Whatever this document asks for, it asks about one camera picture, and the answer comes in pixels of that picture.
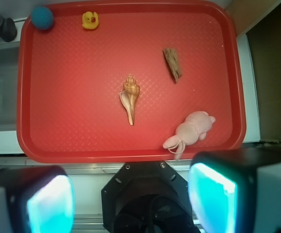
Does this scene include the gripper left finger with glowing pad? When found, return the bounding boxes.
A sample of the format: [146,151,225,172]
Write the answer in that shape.
[0,166,75,233]

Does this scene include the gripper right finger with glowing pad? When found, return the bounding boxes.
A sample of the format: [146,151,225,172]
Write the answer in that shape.
[188,148,281,233]

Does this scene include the pink plush bunny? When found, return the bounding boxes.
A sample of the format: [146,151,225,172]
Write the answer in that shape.
[162,111,216,160]

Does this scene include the red plastic tray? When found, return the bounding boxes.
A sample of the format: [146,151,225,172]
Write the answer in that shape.
[17,0,246,164]

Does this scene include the tan conch seashell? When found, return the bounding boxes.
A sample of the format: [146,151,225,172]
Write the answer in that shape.
[119,74,141,126]

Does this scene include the brown wood piece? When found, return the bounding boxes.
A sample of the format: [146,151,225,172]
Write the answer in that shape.
[163,48,182,83]

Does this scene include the blue textured ball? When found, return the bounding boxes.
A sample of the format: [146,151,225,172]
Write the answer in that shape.
[31,6,54,30]

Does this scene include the yellow rubber duck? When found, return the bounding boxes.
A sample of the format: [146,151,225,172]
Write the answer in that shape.
[82,11,99,30]

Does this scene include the aluminium extrusion rail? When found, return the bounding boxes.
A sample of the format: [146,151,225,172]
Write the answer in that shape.
[0,156,191,175]

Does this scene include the black octagonal mount base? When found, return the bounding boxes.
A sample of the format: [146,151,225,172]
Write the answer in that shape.
[101,161,200,233]

